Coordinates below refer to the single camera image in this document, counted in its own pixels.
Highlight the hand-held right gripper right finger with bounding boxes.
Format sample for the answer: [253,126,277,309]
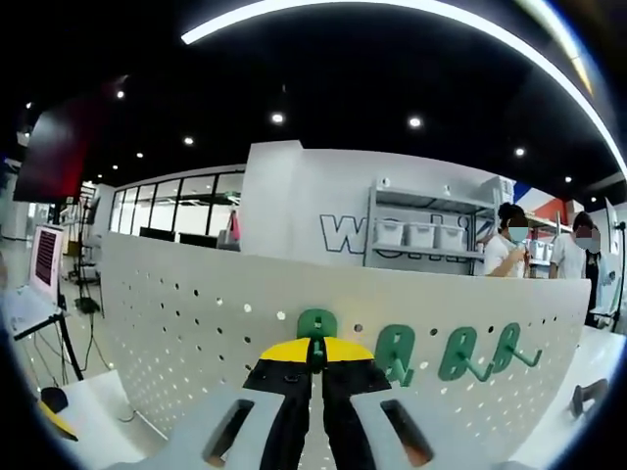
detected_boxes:
[320,336,466,470]

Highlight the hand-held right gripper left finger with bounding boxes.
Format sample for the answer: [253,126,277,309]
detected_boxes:
[166,336,314,470]

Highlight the white perforated mounting plate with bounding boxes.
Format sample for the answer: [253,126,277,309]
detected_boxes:
[100,231,593,445]

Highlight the black oval device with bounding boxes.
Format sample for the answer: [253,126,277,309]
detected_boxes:
[39,386,70,415]

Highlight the black laptop tripod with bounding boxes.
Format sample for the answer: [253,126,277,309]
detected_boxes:
[14,312,84,381]

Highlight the white storage bin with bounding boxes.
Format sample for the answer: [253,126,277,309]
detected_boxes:
[406,222,436,249]
[437,224,466,251]
[376,220,406,247]

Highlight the white laptop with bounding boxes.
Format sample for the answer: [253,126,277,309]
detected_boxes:
[2,223,68,339]

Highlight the black computer monitor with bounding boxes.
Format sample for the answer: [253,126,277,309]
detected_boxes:
[178,233,217,249]
[139,226,176,242]

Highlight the grey metal shelving rack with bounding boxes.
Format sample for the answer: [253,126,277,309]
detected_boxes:
[366,178,501,275]

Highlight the dark grey curved holder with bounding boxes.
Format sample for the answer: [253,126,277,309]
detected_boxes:
[570,379,608,420]

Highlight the white shelving with boxes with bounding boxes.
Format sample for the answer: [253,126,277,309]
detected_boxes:
[526,205,574,268]

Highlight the white plastic crate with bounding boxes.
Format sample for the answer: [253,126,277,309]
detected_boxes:
[482,175,515,200]

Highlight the round ceiling spotlights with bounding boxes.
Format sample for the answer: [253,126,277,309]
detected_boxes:
[24,87,602,205]

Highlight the dark hanging display screen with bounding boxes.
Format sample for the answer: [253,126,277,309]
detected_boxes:
[12,95,99,202]

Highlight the black tripod stand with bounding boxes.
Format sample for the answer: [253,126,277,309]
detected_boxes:
[585,217,627,329]

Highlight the white screen on stand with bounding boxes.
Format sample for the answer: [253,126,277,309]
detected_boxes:
[604,195,621,256]

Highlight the long ceiling light strip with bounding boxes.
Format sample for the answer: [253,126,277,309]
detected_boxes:
[179,0,627,172]

